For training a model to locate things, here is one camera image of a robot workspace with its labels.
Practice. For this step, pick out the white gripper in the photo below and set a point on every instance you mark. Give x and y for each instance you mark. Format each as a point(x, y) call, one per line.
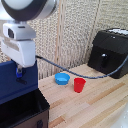
point(20, 51)

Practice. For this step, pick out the black fabric storage bin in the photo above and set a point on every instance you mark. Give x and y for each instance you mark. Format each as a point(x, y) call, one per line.
point(23, 111)

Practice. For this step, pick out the blue bowl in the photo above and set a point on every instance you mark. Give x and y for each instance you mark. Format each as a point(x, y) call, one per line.
point(62, 78)

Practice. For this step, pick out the red cup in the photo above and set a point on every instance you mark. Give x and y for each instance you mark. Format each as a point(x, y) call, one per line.
point(79, 84)

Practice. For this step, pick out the black hard case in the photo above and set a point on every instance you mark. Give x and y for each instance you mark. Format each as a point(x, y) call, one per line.
point(110, 50)

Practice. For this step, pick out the white item on case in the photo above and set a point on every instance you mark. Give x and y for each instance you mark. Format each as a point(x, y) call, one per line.
point(119, 31)

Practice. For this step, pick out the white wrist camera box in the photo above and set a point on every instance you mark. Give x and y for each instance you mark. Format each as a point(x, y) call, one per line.
point(18, 31)

